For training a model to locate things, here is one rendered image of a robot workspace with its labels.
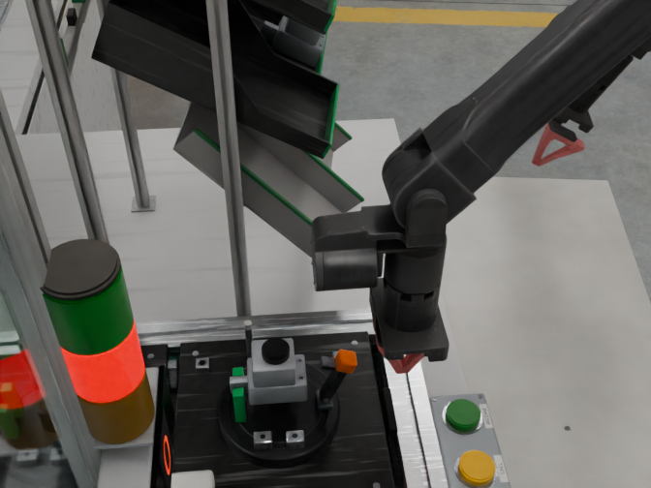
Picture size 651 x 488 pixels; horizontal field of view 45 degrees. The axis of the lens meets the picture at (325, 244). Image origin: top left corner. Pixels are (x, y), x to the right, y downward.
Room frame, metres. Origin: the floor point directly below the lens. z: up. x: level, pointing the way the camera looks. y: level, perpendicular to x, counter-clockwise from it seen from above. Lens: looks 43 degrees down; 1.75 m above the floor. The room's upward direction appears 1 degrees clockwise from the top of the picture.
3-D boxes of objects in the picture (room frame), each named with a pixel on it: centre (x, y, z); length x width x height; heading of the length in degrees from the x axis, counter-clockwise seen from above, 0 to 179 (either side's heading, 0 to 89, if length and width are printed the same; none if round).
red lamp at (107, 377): (0.34, 0.15, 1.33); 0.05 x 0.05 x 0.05
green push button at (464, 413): (0.54, -0.17, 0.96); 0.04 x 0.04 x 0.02
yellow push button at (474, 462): (0.47, -0.17, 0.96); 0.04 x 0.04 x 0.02
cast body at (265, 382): (0.53, 0.06, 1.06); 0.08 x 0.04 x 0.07; 96
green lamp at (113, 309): (0.34, 0.15, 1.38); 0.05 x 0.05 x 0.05
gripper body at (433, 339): (0.55, -0.09, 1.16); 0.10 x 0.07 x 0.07; 7
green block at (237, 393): (0.52, 0.09, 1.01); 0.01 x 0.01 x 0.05; 6
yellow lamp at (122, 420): (0.34, 0.15, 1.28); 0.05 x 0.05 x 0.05
